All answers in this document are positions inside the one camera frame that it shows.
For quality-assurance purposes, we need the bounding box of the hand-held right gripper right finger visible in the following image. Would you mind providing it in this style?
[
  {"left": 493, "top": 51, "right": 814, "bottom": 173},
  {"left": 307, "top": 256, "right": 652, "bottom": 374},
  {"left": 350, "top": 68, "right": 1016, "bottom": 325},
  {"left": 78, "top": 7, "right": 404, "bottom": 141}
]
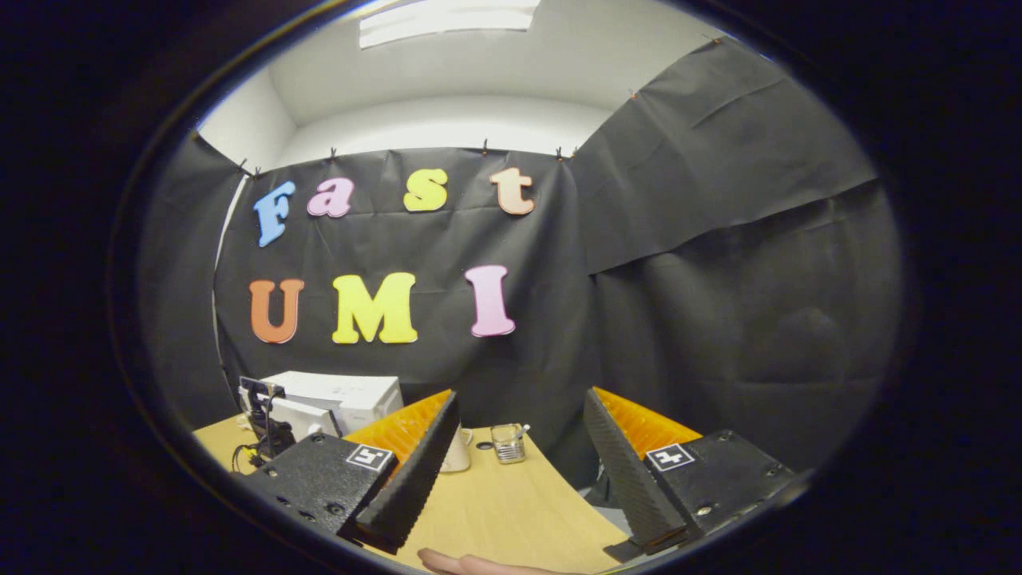
[{"left": 583, "top": 387, "right": 799, "bottom": 562}]

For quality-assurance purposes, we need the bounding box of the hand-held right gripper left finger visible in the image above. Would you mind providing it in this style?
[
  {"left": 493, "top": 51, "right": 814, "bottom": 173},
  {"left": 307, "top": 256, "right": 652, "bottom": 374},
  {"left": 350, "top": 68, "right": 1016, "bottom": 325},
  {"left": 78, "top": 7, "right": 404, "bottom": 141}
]
[{"left": 240, "top": 389, "right": 462, "bottom": 556}]

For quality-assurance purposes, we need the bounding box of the white microwave oven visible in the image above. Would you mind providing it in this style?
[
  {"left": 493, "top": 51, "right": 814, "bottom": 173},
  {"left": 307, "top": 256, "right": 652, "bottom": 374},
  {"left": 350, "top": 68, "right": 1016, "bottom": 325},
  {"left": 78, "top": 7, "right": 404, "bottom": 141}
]
[{"left": 238, "top": 371, "right": 405, "bottom": 442}]

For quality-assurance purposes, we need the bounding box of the white toaster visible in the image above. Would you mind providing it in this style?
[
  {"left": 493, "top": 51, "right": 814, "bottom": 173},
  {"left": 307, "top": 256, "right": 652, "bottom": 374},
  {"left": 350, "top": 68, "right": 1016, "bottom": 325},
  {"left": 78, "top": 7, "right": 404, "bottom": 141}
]
[{"left": 441, "top": 427, "right": 474, "bottom": 474}]

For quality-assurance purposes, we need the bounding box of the large ceiling light panel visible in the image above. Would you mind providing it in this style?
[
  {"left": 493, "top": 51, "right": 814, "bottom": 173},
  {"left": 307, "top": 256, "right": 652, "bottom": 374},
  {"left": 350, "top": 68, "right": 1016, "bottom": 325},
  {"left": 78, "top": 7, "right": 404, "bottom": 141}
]
[{"left": 359, "top": 0, "right": 542, "bottom": 50}]

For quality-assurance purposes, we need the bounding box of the metal wire basket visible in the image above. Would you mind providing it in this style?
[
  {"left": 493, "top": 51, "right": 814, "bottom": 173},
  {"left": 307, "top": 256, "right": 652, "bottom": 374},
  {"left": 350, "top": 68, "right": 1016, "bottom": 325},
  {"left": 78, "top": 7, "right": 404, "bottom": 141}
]
[{"left": 490, "top": 423, "right": 528, "bottom": 465}]

